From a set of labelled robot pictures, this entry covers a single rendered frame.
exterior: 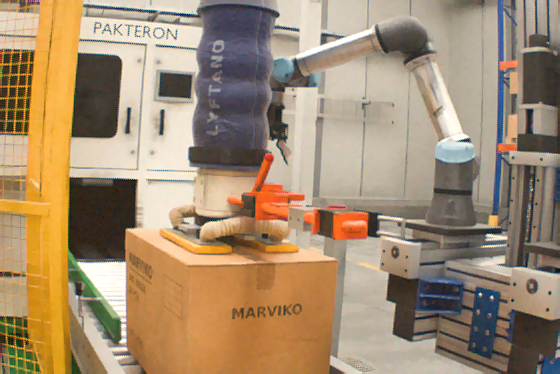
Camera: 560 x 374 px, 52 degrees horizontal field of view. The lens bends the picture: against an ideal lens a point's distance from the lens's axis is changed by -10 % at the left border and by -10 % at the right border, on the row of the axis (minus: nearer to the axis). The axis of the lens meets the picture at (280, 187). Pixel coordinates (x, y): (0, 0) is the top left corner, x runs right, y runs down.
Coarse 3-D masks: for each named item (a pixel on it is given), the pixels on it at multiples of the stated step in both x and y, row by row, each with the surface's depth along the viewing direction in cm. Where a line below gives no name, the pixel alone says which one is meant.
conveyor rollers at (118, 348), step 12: (84, 264) 334; (96, 264) 337; (108, 264) 341; (120, 264) 344; (96, 276) 303; (108, 276) 306; (120, 276) 309; (72, 288) 271; (108, 288) 279; (120, 288) 282; (108, 300) 261; (120, 300) 257; (120, 312) 238; (96, 324) 223; (108, 336) 208; (120, 348) 193; (120, 360) 183; (132, 360) 185; (132, 372) 176; (144, 372) 177
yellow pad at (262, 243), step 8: (240, 240) 176; (248, 240) 171; (256, 240) 170; (264, 240) 168; (256, 248) 166; (264, 248) 162; (272, 248) 162; (280, 248) 163; (288, 248) 164; (296, 248) 165
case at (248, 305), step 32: (128, 256) 189; (160, 256) 159; (192, 256) 150; (224, 256) 153; (256, 256) 156; (288, 256) 159; (320, 256) 162; (128, 288) 189; (160, 288) 159; (192, 288) 140; (224, 288) 144; (256, 288) 148; (288, 288) 152; (320, 288) 156; (128, 320) 190; (160, 320) 159; (192, 320) 141; (224, 320) 144; (256, 320) 148; (288, 320) 153; (320, 320) 157; (160, 352) 160; (192, 352) 141; (224, 352) 145; (256, 352) 149; (288, 352) 153; (320, 352) 158
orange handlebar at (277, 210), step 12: (276, 192) 203; (288, 192) 196; (240, 204) 158; (264, 204) 146; (276, 204) 140; (288, 204) 140; (276, 216) 140; (312, 216) 125; (348, 228) 115; (360, 228) 115
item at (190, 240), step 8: (160, 232) 182; (168, 232) 176; (176, 232) 173; (184, 232) 174; (192, 232) 174; (176, 240) 167; (184, 240) 162; (192, 240) 160; (216, 240) 162; (192, 248) 155; (200, 248) 154; (208, 248) 154; (216, 248) 155; (224, 248) 156
